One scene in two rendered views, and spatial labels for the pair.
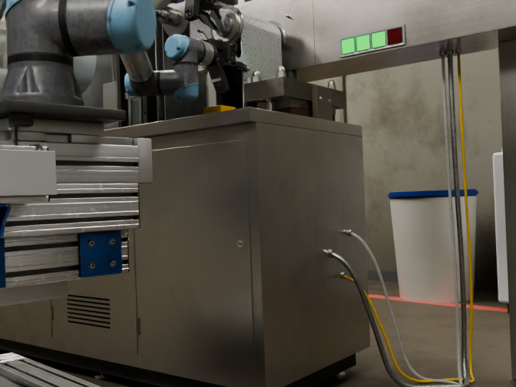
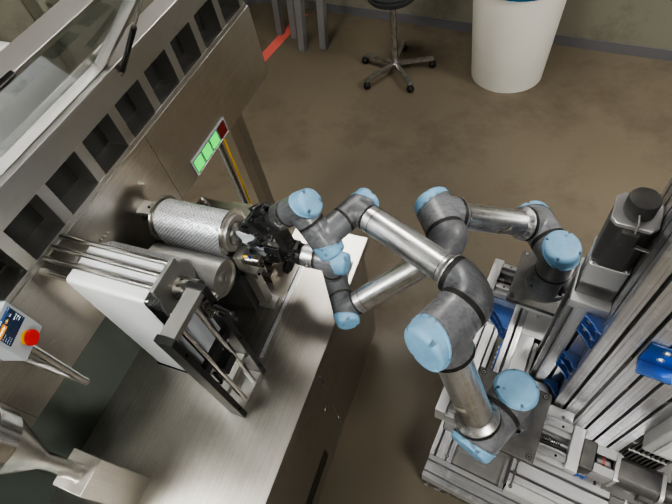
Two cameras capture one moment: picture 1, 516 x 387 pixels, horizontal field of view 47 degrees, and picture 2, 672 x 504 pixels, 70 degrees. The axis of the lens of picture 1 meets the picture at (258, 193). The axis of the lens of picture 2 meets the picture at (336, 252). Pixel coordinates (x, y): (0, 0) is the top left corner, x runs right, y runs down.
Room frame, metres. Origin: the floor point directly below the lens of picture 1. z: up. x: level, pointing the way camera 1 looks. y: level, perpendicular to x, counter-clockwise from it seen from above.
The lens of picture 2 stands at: (1.89, 1.06, 2.34)
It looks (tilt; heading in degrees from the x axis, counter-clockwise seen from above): 54 degrees down; 263
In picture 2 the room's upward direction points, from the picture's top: 14 degrees counter-clockwise
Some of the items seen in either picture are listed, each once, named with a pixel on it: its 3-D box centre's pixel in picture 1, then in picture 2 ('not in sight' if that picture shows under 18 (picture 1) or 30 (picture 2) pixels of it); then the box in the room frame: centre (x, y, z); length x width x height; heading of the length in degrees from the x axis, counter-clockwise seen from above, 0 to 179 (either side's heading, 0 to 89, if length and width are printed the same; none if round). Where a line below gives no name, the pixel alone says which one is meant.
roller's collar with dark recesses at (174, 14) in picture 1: (170, 16); (188, 289); (2.20, 0.30, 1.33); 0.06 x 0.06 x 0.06; 52
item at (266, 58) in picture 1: (262, 68); not in sight; (2.12, -0.03, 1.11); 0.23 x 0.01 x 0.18; 142
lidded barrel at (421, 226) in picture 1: (434, 243); not in sight; (3.74, -1.09, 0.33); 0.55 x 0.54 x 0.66; 134
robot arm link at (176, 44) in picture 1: (184, 50); (331, 261); (1.81, 0.21, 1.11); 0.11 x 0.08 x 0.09; 142
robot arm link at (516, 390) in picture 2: not in sight; (512, 396); (1.47, 0.75, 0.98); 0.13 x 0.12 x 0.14; 26
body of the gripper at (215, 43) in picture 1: (219, 55); (285, 249); (1.94, 0.11, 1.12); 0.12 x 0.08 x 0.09; 142
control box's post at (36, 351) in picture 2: not in sight; (56, 363); (2.43, 0.50, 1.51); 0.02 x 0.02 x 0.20
